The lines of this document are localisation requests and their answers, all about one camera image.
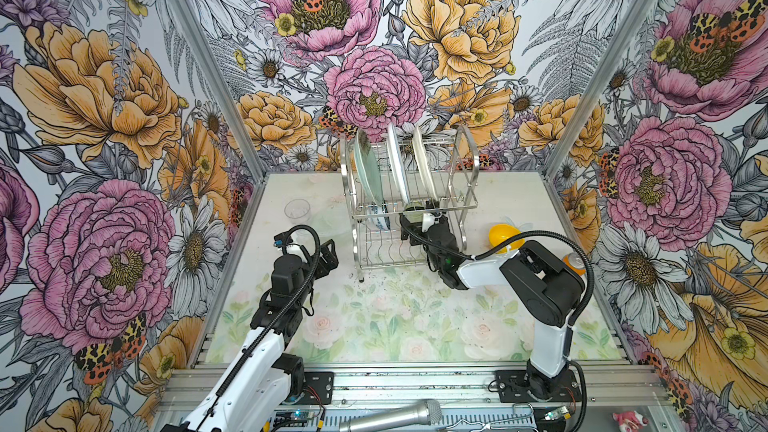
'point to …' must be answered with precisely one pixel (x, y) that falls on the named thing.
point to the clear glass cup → (297, 210)
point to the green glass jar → (414, 211)
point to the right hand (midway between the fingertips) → (415, 221)
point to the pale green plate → (367, 168)
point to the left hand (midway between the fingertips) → (321, 255)
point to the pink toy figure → (629, 420)
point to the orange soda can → (576, 262)
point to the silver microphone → (428, 412)
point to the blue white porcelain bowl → (380, 214)
